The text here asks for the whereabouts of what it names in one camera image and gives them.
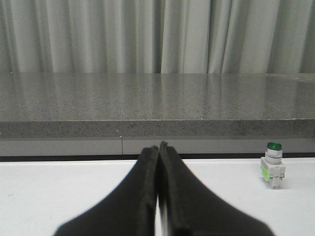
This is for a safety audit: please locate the green push button switch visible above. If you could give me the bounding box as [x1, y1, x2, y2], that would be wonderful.
[260, 142, 285, 189]

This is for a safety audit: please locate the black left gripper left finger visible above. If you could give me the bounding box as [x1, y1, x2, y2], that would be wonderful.
[55, 146, 158, 236]

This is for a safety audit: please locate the grey pleated curtain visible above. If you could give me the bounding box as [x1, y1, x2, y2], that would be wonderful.
[0, 0, 315, 74]

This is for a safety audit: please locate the grey stone counter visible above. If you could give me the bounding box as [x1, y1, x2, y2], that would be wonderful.
[0, 72, 315, 160]

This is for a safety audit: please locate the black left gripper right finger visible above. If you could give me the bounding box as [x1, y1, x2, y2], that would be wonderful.
[158, 142, 273, 236]

